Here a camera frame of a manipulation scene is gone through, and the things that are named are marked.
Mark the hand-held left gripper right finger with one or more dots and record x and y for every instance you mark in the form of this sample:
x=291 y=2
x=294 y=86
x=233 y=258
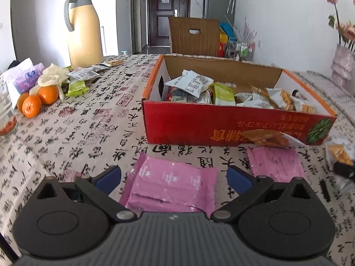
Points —
x=238 y=178

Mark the small red box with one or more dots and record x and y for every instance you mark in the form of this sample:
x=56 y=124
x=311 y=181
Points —
x=222 y=50

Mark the pink snack packet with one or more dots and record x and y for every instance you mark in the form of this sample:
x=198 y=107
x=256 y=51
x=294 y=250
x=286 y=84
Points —
x=274 y=162
x=172 y=183

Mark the yellow bag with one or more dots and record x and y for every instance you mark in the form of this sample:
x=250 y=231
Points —
x=224 y=38

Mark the dark cloth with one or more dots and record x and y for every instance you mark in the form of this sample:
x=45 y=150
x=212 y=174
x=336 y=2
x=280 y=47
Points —
x=12 y=65

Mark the grey interior door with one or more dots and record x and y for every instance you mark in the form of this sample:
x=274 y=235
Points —
x=136 y=13

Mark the dark entry door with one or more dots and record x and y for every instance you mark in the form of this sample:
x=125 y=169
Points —
x=169 y=13

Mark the clear drinking glass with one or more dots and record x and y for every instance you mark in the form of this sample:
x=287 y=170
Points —
x=7 y=113

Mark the blue plastic item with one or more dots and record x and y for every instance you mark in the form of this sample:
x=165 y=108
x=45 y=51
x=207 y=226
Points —
x=227 y=30

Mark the small tan snack packet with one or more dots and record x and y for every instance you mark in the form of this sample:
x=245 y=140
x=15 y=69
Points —
x=115 y=63

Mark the purple tissue pack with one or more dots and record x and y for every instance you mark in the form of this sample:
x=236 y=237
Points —
x=29 y=77

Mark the small white sachet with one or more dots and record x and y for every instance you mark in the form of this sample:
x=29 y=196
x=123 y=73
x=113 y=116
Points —
x=100 y=67
x=81 y=74

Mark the green white snack packet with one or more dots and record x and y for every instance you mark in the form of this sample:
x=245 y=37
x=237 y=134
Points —
x=223 y=94

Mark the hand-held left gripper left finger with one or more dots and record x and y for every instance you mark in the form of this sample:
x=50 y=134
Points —
x=109 y=180

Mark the orange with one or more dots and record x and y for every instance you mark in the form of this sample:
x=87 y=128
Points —
x=22 y=102
x=48 y=94
x=32 y=106

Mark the red cardboard box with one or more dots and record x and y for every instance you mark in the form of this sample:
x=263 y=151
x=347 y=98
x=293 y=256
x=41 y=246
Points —
x=194 y=124

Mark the pink decorative stems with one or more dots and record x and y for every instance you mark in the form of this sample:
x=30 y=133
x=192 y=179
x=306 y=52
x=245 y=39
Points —
x=246 y=30

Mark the small green snack packet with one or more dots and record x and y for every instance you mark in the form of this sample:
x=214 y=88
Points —
x=77 y=88

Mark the yellow thermos jug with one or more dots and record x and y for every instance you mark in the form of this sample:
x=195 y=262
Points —
x=86 y=33

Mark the cream rubber glove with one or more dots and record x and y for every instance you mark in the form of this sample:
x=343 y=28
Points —
x=54 y=76

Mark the brown wooden chair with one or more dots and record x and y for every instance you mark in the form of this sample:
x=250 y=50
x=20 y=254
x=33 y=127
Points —
x=194 y=41

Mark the pink ribbed vase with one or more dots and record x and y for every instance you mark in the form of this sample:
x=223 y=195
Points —
x=344 y=66

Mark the dried pink rose bouquet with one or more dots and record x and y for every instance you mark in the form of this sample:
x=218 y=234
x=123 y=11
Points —
x=345 y=27

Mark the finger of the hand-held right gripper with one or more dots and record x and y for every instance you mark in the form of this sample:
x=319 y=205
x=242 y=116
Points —
x=345 y=170
x=325 y=191

